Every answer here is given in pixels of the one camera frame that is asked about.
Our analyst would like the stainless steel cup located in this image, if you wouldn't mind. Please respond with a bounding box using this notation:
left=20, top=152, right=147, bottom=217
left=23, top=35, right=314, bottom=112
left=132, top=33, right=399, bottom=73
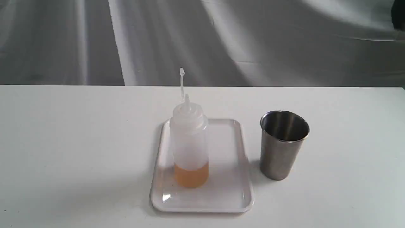
left=259, top=110, right=310, bottom=181

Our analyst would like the white plastic tray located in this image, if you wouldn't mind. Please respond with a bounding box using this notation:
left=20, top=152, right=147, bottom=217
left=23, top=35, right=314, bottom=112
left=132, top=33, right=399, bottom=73
left=150, top=119, right=254, bottom=214

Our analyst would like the translucent squeeze bottle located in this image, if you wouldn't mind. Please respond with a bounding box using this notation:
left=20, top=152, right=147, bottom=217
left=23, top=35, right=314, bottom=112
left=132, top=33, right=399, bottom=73
left=169, top=68, right=209, bottom=188

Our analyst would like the grey backdrop cloth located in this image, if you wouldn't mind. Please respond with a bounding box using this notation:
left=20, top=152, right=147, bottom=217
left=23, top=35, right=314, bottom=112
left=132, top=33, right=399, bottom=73
left=0, top=0, right=404, bottom=87

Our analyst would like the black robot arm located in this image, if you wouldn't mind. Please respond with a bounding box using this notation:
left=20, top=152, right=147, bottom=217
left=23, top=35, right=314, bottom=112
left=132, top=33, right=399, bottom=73
left=391, top=0, right=405, bottom=31

